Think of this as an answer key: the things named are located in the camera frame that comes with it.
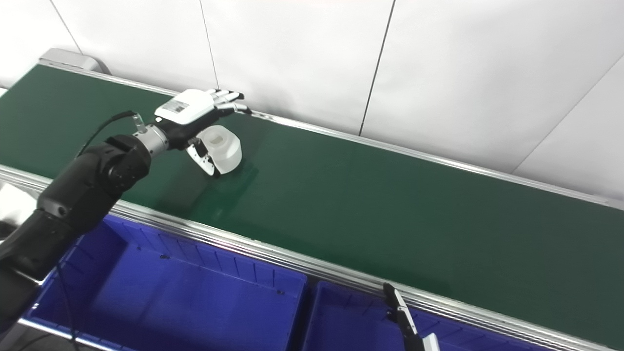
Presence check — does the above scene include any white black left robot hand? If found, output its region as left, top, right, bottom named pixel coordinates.
left=155, top=89, right=253, bottom=177

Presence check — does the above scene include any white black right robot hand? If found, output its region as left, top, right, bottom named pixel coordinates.
left=383, top=283, right=440, bottom=351

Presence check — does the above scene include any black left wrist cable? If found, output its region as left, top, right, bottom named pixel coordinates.
left=55, top=111, right=147, bottom=351

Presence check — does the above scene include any blue plastic bin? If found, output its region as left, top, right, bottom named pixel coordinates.
left=19, top=214, right=308, bottom=351
left=301, top=280, right=554, bottom=351

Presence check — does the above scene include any white plastic part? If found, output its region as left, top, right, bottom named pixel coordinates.
left=197, top=125, right=243, bottom=174

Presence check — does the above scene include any green conveyor belt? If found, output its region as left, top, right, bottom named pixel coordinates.
left=0, top=65, right=624, bottom=348
left=0, top=58, right=624, bottom=351

